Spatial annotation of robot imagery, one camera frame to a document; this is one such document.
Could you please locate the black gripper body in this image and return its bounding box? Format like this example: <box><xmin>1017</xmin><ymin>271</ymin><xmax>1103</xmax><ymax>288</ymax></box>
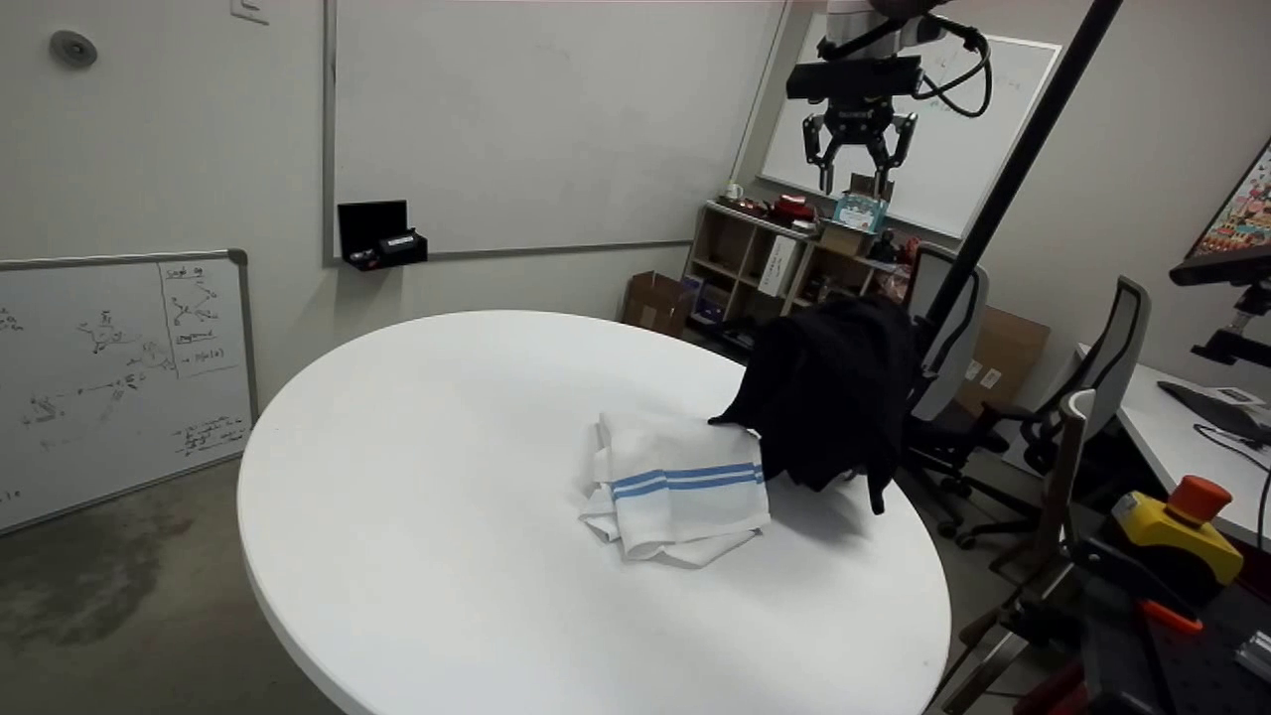
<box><xmin>808</xmin><ymin>93</ymin><xmax>913</xmax><ymax>142</ymax></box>

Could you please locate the black cloth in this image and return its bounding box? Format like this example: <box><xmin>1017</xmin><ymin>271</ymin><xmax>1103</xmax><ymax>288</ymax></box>
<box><xmin>707</xmin><ymin>298</ymin><xmax>926</xmax><ymax>518</ymax></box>

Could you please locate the black clamp-on pole arm stand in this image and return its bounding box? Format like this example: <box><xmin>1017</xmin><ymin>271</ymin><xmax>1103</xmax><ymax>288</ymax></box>
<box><xmin>910</xmin><ymin>0</ymin><xmax>1128</xmax><ymax>349</ymax></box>

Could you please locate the white blue striped cloth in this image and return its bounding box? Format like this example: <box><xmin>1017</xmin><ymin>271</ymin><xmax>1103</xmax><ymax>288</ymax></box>
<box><xmin>572</xmin><ymin>410</ymin><xmax>774</xmax><ymax>572</ymax></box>

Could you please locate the tilted blank whiteboard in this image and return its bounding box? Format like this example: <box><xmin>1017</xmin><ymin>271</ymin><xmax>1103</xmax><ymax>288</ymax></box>
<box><xmin>755</xmin><ymin>27</ymin><xmax>1067</xmax><ymax>247</ymax></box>

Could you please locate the teal picture box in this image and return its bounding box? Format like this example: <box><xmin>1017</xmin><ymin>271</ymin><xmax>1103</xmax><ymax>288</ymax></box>
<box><xmin>830</xmin><ymin>192</ymin><xmax>893</xmax><ymax>241</ymax></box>

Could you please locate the wooden shelf unit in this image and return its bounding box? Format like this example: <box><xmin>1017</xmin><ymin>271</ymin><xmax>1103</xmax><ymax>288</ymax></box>
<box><xmin>685</xmin><ymin>194</ymin><xmax>926</xmax><ymax>349</ymax></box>

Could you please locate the black mesh office chair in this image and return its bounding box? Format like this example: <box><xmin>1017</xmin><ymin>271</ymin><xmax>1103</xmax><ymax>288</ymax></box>
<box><xmin>905</xmin><ymin>241</ymin><xmax>993</xmax><ymax>470</ymax></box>

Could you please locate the small cardboard box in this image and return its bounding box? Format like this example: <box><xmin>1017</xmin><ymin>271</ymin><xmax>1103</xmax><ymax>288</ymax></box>
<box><xmin>621</xmin><ymin>268</ymin><xmax>695</xmax><ymax>335</ymax></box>

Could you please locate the large cardboard box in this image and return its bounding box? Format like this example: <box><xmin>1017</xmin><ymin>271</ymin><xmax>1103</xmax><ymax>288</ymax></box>
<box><xmin>954</xmin><ymin>305</ymin><xmax>1056</xmax><ymax>421</ymax></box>

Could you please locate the grey mesh office chair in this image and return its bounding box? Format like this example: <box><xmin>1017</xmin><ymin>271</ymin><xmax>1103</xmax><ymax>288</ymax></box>
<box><xmin>950</xmin><ymin>274</ymin><xmax>1157</xmax><ymax>553</ymax></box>

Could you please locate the computer monitor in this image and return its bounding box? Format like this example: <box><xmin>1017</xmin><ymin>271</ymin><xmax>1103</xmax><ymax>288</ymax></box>
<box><xmin>1167</xmin><ymin>135</ymin><xmax>1271</xmax><ymax>290</ymax></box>

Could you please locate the grey metal stand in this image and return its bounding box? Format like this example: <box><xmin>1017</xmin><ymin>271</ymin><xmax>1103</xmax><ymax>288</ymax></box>
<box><xmin>930</xmin><ymin>386</ymin><xmax>1103</xmax><ymax>715</ymax></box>

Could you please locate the black monitor stand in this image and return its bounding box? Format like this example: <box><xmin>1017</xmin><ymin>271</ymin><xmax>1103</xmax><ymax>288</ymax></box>
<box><xmin>1189</xmin><ymin>274</ymin><xmax>1271</xmax><ymax>375</ymax></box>

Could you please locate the black keyboard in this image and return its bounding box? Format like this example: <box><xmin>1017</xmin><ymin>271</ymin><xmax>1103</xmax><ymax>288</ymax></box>
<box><xmin>1154</xmin><ymin>376</ymin><xmax>1271</xmax><ymax>451</ymax></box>

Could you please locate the black marker holder box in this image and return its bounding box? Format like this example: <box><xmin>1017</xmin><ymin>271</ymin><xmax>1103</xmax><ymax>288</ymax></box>
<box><xmin>335</xmin><ymin>194</ymin><xmax>435</xmax><ymax>274</ymax></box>

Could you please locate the yellow emergency stop red button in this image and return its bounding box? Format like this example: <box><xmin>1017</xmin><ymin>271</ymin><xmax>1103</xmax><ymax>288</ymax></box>
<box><xmin>1109</xmin><ymin>472</ymin><xmax>1246</xmax><ymax>587</ymax></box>

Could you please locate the metal framed scribbled whiteboard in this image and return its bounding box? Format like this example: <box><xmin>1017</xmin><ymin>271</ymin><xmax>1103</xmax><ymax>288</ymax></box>
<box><xmin>0</xmin><ymin>247</ymin><xmax>264</xmax><ymax>535</ymax></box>

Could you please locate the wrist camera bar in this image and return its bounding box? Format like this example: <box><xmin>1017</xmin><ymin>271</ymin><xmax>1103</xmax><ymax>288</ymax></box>
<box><xmin>784</xmin><ymin>52</ymin><xmax>926</xmax><ymax>105</ymax></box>

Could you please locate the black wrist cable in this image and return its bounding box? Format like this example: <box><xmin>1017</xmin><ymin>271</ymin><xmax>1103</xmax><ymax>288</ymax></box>
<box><xmin>910</xmin><ymin>11</ymin><xmax>999</xmax><ymax>125</ymax></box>

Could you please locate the large blank wall whiteboard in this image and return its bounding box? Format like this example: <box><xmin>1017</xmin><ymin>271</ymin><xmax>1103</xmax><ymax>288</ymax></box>
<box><xmin>319</xmin><ymin>0</ymin><xmax>797</xmax><ymax>268</ymax></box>

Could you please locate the black clamp orange handle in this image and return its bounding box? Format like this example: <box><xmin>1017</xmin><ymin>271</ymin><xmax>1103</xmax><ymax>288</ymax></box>
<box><xmin>1135</xmin><ymin>591</ymin><xmax>1210</xmax><ymax>644</ymax></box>

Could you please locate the round grey wall device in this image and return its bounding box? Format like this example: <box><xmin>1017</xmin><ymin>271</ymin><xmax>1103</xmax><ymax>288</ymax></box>
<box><xmin>49</xmin><ymin>27</ymin><xmax>105</xmax><ymax>76</ymax></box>

